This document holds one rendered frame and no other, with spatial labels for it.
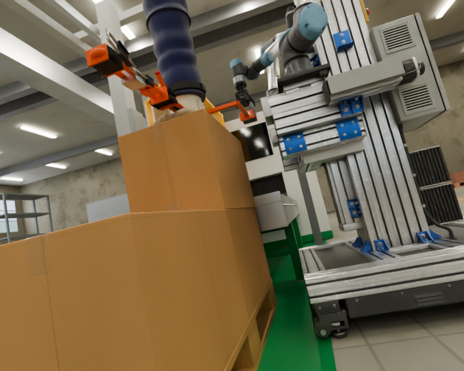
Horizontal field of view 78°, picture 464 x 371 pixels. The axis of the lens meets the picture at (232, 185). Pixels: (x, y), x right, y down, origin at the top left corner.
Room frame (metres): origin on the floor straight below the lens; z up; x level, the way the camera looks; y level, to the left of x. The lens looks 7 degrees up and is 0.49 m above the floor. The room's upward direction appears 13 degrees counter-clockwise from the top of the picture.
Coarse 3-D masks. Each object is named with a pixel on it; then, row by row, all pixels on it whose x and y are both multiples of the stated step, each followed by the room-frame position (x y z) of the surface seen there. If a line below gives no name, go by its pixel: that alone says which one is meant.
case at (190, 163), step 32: (160, 128) 1.11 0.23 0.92; (192, 128) 1.07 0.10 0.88; (224, 128) 1.31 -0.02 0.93; (128, 160) 1.15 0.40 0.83; (160, 160) 1.11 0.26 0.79; (192, 160) 1.08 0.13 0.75; (224, 160) 1.19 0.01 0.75; (128, 192) 1.16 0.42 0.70; (160, 192) 1.12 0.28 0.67; (192, 192) 1.09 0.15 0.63; (224, 192) 1.09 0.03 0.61
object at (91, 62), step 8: (104, 48) 0.79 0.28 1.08; (88, 56) 0.80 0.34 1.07; (104, 56) 0.79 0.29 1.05; (112, 56) 0.81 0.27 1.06; (88, 64) 0.80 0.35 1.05; (96, 64) 0.81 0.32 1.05; (104, 64) 0.81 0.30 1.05; (112, 64) 0.82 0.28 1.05; (120, 64) 0.85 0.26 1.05; (104, 72) 0.85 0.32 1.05; (112, 72) 0.86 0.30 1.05
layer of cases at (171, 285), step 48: (48, 240) 0.52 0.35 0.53; (96, 240) 0.50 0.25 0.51; (144, 240) 0.51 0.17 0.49; (192, 240) 0.71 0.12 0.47; (240, 240) 1.17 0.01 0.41; (0, 288) 0.55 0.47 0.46; (48, 288) 0.52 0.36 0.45; (96, 288) 0.50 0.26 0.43; (144, 288) 0.49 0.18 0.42; (192, 288) 0.66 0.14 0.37; (240, 288) 1.03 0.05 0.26; (0, 336) 0.55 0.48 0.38; (48, 336) 0.53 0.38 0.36; (96, 336) 0.50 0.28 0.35; (144, 336) 0.48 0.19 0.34; (192, 336) 0.62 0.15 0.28; (240, 336) 0.92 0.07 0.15
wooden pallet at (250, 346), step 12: (264, 300) 1.51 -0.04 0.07; (276, 300) 1.64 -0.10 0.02; (264, 312) 1.49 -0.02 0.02; (252, 324) 1.07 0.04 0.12; (264, 324) 1.33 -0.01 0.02; (252, 336) 1.03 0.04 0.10; (264, 336) 1.21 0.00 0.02; (240, 348) 0.89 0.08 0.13; (252, 348) 1.01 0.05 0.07; (240, 360) 1.00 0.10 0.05; (252, 360) 0.99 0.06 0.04
